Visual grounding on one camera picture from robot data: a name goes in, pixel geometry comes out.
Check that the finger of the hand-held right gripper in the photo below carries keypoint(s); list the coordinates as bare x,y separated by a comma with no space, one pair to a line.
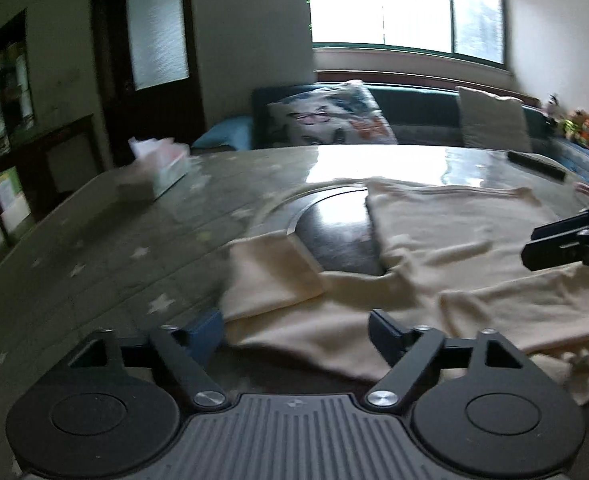
564,225
559,252

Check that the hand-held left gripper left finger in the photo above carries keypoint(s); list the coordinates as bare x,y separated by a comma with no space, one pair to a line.
205,332

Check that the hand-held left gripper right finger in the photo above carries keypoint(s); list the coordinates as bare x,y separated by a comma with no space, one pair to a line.
385,334

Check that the cream shirt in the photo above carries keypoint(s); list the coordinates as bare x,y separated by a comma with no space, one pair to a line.
454,280

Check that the black remote control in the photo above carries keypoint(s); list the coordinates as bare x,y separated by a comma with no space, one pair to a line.
535,163

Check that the plush toys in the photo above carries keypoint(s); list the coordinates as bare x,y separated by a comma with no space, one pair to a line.
574,123

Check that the black round table inset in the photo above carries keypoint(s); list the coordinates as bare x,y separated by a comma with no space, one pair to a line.
337,232

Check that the cream pillow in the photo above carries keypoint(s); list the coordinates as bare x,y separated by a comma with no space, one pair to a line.
494,118

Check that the tissue box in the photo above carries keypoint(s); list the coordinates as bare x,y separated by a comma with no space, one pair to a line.
155,169

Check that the teal sofa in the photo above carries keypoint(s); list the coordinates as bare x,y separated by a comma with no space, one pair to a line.
424,110

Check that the blue cushion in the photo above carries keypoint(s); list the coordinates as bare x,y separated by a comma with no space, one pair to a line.
225,133

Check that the butterfly print pillow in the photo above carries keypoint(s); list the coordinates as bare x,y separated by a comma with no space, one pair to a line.
330,115

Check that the window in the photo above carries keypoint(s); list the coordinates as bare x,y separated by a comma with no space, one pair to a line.
404,5

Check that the dark door with frosted glass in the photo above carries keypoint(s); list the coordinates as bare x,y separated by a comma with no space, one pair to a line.
144,55

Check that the dark wooden cabinet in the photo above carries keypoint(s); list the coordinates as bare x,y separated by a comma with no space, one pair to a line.
9,125

